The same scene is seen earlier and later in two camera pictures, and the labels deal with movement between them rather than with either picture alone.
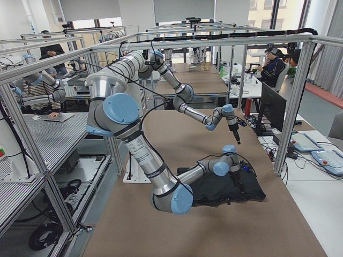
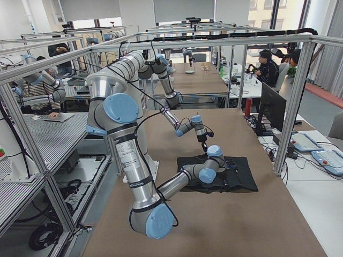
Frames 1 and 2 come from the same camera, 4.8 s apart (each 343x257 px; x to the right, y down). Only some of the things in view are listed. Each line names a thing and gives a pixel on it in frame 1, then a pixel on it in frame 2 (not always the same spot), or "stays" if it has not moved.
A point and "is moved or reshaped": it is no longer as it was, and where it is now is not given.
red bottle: x=248 y=101 stays
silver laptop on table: x=62 y=117 stays
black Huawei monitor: x=273 y=110 stays
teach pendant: x=302 y=142 stays
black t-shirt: x=238 y=186 is moved or reshaped
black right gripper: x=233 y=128 → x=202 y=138
